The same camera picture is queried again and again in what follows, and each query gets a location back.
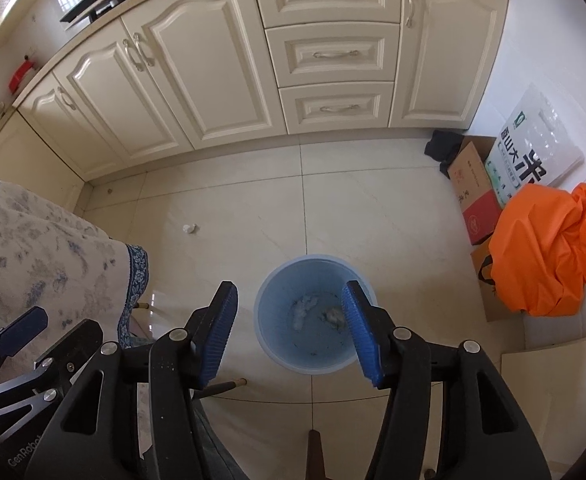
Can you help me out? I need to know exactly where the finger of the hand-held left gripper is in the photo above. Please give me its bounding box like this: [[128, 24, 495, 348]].
[[0, 317, 104, 413], [0, 307, 48, 391]]

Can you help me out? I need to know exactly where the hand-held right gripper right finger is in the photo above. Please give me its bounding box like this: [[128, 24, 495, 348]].
[[342, 280, 551, 480]]

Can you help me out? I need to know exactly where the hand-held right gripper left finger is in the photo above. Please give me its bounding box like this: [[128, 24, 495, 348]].
[[43, 281, 239, 480]]

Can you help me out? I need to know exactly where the blue plastic waste bin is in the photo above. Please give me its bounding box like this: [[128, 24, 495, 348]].
[[254, 255, 376, 376]]

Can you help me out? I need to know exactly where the wooden table leg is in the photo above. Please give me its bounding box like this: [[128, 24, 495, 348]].
[[193, 379, 246, 400]]

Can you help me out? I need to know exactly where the blue floral white tablecloth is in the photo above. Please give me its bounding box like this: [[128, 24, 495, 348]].
[[0, 180, 152, 386]]

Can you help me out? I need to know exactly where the person's grey trouser leg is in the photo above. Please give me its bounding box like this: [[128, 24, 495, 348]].
[[192, 400, 246, 480]]

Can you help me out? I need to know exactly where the plain brown cardboard box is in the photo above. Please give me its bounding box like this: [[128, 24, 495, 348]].
[[470, 237, 524, 322]]

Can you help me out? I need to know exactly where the cream side cabinet unit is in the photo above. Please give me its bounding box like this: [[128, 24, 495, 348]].
[[0, 107, 94, 221]]

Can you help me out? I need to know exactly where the red and brown cardboard box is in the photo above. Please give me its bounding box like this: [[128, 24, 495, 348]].
[[447, 135, 511, 246]]

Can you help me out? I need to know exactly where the orange plastic bag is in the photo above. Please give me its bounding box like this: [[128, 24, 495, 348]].
[[488, 182, 586, 317]]

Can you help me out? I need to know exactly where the cream cabinet door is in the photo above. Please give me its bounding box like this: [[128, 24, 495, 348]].
[[402, 0, 510, 130], [17, 72, 130, 178], [53, 27, 196, 163], [121, 0, 280, 151]]

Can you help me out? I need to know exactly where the dark cloth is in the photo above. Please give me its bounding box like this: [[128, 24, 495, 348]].
[[424, 130, 466, 178]]

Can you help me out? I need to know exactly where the red lidded pot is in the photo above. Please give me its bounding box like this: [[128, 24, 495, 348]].
[[9, 60, 38, 93]]

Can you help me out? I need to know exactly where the white rice bag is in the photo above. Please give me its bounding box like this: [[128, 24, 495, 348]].
[[484, 82, 585, 211]]

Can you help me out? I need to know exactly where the dark wooden chair post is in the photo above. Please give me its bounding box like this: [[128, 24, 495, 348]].
[[305, 429, 330, 480]]

